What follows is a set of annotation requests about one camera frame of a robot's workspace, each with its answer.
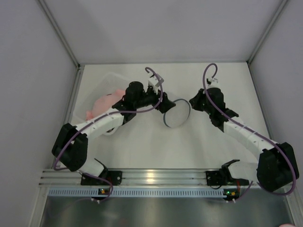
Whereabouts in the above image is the round mesh laundry bag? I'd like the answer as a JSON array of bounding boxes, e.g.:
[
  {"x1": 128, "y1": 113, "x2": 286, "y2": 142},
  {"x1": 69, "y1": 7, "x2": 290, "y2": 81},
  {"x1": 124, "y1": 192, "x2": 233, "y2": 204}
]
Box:
[{"x1": 163, "y1": 98, "x2": 191, "y2": 128}]

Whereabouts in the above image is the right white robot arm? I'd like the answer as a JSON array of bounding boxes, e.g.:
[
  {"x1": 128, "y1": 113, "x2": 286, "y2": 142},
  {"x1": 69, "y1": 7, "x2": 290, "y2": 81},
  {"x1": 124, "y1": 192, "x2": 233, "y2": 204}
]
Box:
[{"x1": 189, "y1": 88, "x2": 299, "y2": 192}]

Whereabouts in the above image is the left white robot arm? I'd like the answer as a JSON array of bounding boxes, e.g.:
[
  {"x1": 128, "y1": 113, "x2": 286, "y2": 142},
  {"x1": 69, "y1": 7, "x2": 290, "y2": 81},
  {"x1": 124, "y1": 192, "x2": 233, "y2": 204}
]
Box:
[{"x1": 52, "y1": 81, "x2": 176, "y2": 177}]

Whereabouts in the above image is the pink garment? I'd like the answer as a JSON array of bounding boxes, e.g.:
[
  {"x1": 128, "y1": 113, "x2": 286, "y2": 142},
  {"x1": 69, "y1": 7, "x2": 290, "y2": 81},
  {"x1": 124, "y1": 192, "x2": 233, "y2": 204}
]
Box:
[{"x1": 86, "y1": 89, "x2": 125, "y2": 121}]

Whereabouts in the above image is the white plastic basket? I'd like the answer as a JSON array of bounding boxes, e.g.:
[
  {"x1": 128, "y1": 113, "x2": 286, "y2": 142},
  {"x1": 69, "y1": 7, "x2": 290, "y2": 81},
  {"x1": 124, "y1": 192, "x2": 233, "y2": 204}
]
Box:
[{"x1": 71, "y1": 72, "x2": 130, "y2": 124}]

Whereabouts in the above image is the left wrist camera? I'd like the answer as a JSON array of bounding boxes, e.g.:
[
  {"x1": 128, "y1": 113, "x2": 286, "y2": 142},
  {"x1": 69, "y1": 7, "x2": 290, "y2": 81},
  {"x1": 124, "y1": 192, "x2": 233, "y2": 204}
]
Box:
[{"x1": 148, "y1": 74, "x2": 164, "y2": 94}]

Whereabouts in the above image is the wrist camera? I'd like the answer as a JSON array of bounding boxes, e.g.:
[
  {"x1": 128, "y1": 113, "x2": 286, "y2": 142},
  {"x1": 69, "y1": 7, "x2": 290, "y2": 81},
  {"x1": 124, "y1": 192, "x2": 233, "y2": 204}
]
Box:
[
  {"x1": 206, "y1": 78, "x2": 220, "y2": 89},
  {"x1": 148, "y1": 74, "x2": 164, "y2": 94}
]

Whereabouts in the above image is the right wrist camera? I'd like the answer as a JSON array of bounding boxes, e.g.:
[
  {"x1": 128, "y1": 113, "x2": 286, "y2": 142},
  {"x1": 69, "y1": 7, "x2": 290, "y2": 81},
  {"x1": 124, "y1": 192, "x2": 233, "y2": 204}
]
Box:
[{"x1": 206, "y1": 78, "x2": 220, "y2": 89}]

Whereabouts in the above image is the right aluminium frame post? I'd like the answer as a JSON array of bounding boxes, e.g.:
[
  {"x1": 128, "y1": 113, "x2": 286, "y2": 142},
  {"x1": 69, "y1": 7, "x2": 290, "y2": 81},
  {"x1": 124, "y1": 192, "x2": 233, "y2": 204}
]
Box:
[{"x1": 246, "y1": 0, "x2": 290, "y2": 66}]

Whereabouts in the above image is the aluminium frame post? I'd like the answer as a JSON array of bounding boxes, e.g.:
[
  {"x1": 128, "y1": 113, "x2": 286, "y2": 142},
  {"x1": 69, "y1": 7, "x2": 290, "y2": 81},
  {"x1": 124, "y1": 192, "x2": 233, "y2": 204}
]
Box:
[
  {"x1": 246, "y1": 0, "x2": 290, "y2": 66},
  {"x1": 37, "y1": 0, "x2": 80, "y2": 68}
]

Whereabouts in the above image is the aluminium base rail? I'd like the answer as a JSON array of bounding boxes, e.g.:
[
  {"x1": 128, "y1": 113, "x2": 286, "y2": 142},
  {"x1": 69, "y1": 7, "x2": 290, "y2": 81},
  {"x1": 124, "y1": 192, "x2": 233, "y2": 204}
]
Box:
[{"x1": 39, "y1": 168, "x2": 296, "y2": 188}]

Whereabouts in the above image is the slotted cable duct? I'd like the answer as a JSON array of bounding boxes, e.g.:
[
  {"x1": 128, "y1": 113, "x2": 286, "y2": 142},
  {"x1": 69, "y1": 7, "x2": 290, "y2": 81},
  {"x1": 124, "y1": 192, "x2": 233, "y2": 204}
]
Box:
[{"x1": 48, "y1": 187, "x2": 237, "y2": 198}]

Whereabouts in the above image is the left aluminium frame post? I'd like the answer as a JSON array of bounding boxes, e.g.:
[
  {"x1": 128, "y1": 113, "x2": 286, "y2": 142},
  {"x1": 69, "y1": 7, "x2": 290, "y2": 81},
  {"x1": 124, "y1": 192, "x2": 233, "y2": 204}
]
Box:
[{"x1": 37, "y1": 0, "x2": 80, "y2": 68}]

